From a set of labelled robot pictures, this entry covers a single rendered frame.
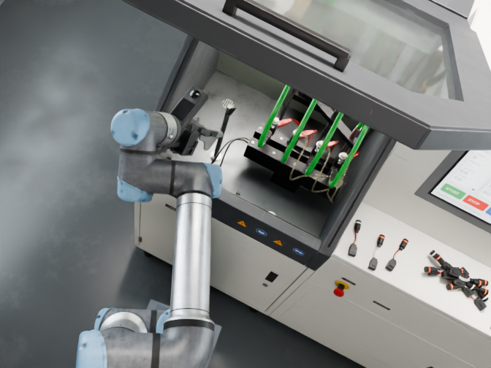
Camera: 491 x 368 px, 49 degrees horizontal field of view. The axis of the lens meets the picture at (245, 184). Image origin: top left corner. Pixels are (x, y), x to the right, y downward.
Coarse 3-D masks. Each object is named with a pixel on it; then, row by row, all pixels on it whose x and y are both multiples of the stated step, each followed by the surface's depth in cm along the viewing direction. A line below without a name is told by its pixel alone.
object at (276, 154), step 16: (256, 128) 183; (256, 144) 180; (272, 144) 184; (288, 144) 182; (256, 160) 184; (272, 160) 180; (288, 160) 180; (304, 160) 183; (272, 176) 189; (288, 176) 184; (320, 192) 183
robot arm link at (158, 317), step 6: (156, 312) 139; (162, 312) 140; (168, 312) 136; (156, 318) 137; (162, 318) 135; (156, 324) 135; (162, 324) 134; (150, 330) 135; (156, 330) 134; (162, 330) 134
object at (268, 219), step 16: (224, 192) 174; (224, 208) 176; (240, 208) 172; (256, 208) 173; (256, 224) 175; (272, 224) 172; (288, 224) 173; (256, 240) 185; (272, 240) 180; (288, 240) 174; (304, 240) 171; (320, 240) 173; (288, 256) 184; (304, 256) 179
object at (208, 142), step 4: (208, 128) 134; (212, 128) 136; (220, 132) 137; (200, 136) 133; (204, 136) 134; (216, 136) 136; (220, 136) 138; (200, 140) 134; (204, 140) 135; (208, 140) 136; (212, 140) 137; (204, 144) 136; (208, 144) 137; (212, 144) 138; (204, 148) 137; (208, 148) 138
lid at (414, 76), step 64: (128, 0) 73; (192, 0) 73; (256, 0) 91; (320, 0) 109; (384, 0) 135; (256, 64) 72; (320, 64) 72; (384, 64) 90; (448, 64) 108; (384, 128) 72; (448, 128) 73
